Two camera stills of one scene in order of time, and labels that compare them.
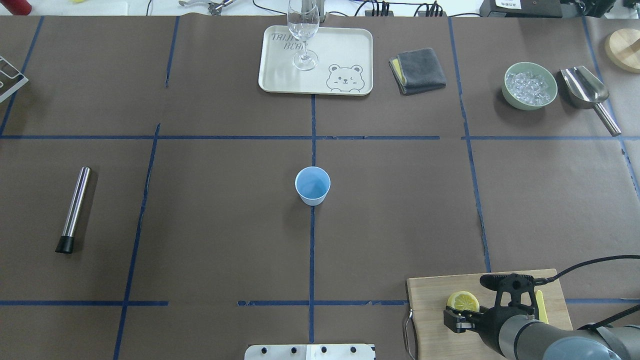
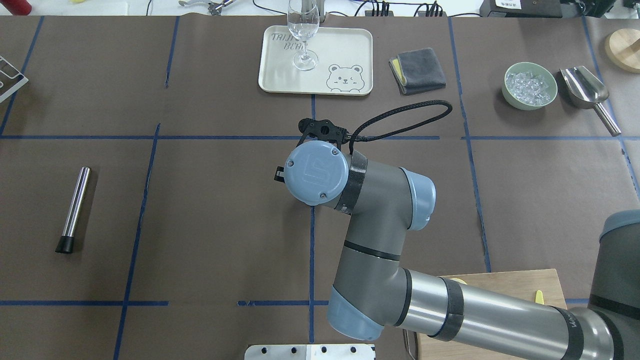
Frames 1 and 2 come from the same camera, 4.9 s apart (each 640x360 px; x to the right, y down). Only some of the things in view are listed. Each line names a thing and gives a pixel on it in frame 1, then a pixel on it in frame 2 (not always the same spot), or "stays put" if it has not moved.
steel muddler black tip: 65,245 stays put
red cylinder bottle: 17,7 stays put
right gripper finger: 460,327 to 279,175
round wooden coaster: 622,47 stays put
